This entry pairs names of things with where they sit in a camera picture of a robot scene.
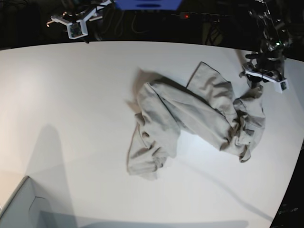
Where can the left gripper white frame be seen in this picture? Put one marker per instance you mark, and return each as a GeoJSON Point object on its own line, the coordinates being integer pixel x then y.
{"type": "Point", "coordinates": [265, 67]}

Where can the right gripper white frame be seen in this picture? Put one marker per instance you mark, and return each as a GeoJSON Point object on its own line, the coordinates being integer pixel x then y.
{"type": "Point", "coordinates": [76, 15]}

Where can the beige t-shirt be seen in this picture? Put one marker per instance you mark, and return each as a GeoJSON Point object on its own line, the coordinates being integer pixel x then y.
{"type": "Point", "coordinates": [206, 107]}

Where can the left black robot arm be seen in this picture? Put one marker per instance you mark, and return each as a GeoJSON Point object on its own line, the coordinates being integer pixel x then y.
{"type": "Point", "coordinates": [275, 36]}

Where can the black power strip red light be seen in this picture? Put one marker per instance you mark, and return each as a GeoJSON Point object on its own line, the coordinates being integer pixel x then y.
{"type": "Point", "coordinates": [203, 16]}

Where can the grey box at corner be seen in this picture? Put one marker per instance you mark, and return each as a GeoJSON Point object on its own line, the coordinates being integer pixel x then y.
{"type": "Point", "coordinates": [31, 206]}

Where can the blue overhead mount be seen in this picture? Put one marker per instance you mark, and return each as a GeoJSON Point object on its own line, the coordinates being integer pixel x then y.
{"type": "Point", "coordinates": [148, 4]}

